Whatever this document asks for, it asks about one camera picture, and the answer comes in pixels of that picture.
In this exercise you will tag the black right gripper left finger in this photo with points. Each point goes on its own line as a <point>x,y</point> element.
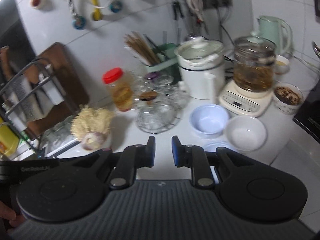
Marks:
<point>125,164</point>

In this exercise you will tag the wire glass holder rack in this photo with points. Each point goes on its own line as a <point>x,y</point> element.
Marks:
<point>159,102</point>

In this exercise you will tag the clear drinking glass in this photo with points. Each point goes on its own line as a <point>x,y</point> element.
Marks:
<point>53,139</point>

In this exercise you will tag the green utensil holder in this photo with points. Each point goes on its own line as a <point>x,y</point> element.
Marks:
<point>169,63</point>

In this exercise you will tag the black wall power strip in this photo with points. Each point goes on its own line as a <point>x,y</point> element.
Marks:
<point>214,4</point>

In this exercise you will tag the white drip tray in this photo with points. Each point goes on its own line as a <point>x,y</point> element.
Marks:
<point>69,139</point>

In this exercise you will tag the small white cup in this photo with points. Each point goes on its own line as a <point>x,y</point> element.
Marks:
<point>281,65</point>

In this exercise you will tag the cut purple onion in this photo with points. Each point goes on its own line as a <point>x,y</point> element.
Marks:
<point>93,141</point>

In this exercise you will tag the bundle of chopsticks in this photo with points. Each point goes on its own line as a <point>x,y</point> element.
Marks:
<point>138,44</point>

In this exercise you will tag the white cup with dried goods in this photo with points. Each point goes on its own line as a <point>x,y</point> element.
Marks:
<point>287,98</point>

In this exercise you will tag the white plastic bowl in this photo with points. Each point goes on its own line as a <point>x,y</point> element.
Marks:
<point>245,133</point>

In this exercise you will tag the pale blue plastic bowl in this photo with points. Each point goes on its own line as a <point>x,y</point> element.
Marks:
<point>209,121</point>

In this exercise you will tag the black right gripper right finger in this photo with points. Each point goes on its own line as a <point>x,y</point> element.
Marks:
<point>194,158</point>

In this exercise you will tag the mint green electric kettle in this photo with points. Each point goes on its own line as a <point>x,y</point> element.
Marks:
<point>277,31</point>

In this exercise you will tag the glass kettle on base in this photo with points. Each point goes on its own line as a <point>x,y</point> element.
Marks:
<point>250,90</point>

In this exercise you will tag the floral patterned ceramic bowl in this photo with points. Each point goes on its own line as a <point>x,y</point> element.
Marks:
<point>213,145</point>

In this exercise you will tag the red-lidded plastic jar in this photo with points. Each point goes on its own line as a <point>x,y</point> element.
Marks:
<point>119,88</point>

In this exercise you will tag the white electric cooker pot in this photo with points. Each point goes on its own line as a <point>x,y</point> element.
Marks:
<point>202,67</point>

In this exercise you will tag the brown wooden cutting board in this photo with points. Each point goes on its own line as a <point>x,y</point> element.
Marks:
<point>65,74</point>

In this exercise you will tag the small bowl with vegetables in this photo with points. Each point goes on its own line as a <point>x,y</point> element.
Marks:
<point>107,143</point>

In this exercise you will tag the person's left hand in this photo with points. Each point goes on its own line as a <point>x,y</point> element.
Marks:
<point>10,218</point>

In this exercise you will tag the yellow detergent bottle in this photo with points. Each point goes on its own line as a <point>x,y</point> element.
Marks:
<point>8,140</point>

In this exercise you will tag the black metal dish rack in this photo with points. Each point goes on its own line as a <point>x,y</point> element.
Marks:
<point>33,103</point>

